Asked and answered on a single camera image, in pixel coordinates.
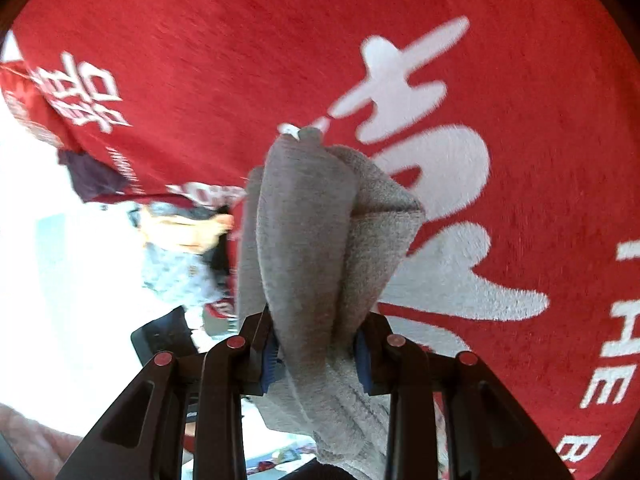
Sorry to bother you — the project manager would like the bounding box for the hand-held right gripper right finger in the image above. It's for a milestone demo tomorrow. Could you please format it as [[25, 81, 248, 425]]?
[[354, 313, 574, 480]]

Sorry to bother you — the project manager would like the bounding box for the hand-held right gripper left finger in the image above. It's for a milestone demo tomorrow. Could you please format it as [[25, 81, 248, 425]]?
[[55, 309, 279, 480]]

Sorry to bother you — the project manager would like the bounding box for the grey small garment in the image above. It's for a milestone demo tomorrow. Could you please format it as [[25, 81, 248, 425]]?
[[234, 126, 429, 477]]

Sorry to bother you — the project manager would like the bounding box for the pile of mixed clothes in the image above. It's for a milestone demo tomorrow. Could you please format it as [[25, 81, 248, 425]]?
[[127, 195, 247, 322]]

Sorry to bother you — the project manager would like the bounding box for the dark purple cloth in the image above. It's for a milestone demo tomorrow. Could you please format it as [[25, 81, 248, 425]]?
[[57, 149, 127, 204]]

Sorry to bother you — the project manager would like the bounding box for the red printed blanket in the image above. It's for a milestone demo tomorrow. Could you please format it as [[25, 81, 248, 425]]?
[[0, 0, 640, 480]]

